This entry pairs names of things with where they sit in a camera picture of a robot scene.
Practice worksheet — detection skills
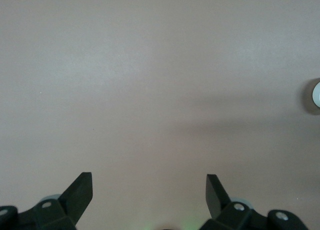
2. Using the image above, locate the white bowl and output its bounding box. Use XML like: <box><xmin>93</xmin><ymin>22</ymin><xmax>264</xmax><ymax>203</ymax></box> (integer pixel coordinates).
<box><xmin>311</xmin><ymin>80</ymin><xmax>320</xmax><ymax>109</ymax></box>

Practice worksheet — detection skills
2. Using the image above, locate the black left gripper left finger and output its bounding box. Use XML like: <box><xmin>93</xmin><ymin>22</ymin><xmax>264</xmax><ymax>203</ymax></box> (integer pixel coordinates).
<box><xmin>0</xmin><ymin>171</ymin><xmax>94</xmax><ymax>230</ymax></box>

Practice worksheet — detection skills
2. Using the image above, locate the brown table cloth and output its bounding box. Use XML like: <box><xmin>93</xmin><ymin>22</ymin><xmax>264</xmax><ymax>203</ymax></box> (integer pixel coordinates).
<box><xmin>0</xmin><ymin>0</ymin><xmax>320</xmax><ymax>230</ymax></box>

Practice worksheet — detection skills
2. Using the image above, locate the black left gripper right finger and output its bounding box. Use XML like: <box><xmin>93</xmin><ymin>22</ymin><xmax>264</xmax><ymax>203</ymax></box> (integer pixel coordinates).
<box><xmin>199</xmin><ymin>173</ymin><xmax>308</xmax><ymax>230</ymax></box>

